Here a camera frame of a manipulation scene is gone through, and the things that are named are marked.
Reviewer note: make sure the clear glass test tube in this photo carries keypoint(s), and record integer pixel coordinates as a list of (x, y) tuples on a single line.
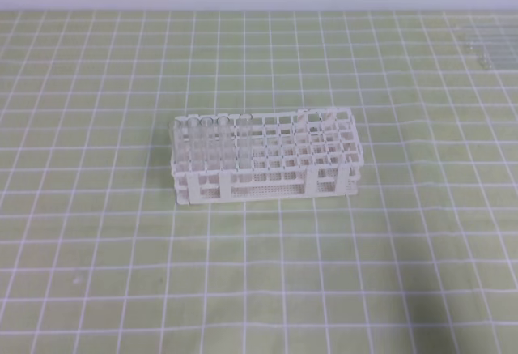
[(245, 151)]

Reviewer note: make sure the clear tube in rack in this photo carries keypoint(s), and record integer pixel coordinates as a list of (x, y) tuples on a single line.
[(208, 140), (180, 147), (195, 144), (226, 142)]

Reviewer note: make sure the white test tube rack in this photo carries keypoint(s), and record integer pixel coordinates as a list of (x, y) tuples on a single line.
[(307, 153)]

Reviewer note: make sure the green checkered tablecloth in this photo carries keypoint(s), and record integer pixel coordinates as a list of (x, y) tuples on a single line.
[(97, 257)]

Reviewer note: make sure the spare glass tubes far right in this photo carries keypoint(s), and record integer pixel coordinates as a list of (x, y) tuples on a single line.
[(494, 45)]

